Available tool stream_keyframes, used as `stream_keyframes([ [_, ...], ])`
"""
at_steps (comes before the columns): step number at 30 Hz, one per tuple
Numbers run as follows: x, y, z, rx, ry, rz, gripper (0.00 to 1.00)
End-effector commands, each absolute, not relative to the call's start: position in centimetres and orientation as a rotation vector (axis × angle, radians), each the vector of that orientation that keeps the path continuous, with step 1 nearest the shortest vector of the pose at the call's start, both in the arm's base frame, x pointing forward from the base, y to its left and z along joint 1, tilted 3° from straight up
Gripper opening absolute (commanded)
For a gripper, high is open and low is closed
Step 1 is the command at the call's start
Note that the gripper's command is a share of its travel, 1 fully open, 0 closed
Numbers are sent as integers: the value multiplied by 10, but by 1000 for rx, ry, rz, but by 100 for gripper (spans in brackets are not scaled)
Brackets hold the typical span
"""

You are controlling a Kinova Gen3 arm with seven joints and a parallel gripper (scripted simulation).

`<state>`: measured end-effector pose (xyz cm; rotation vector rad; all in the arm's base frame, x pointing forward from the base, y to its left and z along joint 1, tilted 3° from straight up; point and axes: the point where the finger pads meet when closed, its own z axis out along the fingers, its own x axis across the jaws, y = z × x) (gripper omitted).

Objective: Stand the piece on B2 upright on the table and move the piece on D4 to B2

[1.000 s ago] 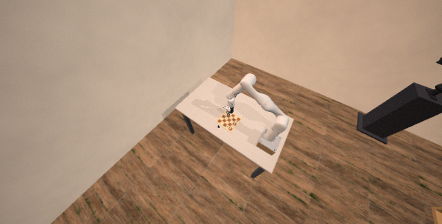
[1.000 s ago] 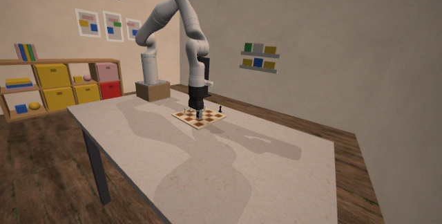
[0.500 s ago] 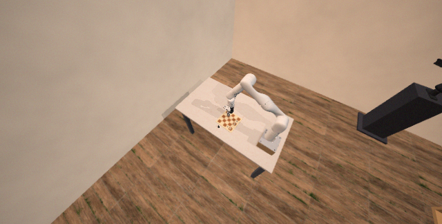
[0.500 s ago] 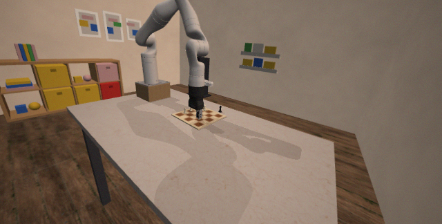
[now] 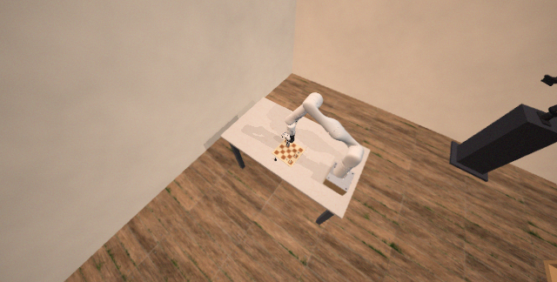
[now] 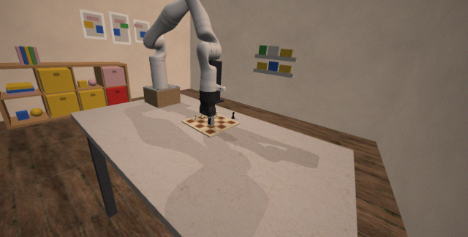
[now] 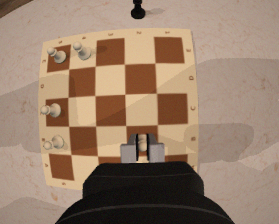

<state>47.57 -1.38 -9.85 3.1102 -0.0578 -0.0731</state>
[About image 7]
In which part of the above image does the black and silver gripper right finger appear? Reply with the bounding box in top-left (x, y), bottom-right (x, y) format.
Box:
top-left (146, 133), bottom-right (165, 163)

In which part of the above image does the white pawn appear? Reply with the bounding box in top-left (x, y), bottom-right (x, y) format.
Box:
top-left (40, 103), bottom-right (61, 117)
top-left (47, 47), bottom-right (66, 64)
top-left (138, 134), bottom-right (147, 152)
top-left (43, 135), bottom-right (64, 150)
top-left (73, 42), bottom-right (91, 60)

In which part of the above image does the chessboard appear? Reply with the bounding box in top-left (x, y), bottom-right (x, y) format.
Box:
top-left (38, 28), bottom-right (199, 190)

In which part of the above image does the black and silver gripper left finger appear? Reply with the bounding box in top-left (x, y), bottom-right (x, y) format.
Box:
top-left (120, 134), bottom-right (139, 163)

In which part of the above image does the black chess piece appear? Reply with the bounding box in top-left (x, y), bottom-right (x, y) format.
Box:
top-left (131, 0), bottom-right (146, 19)

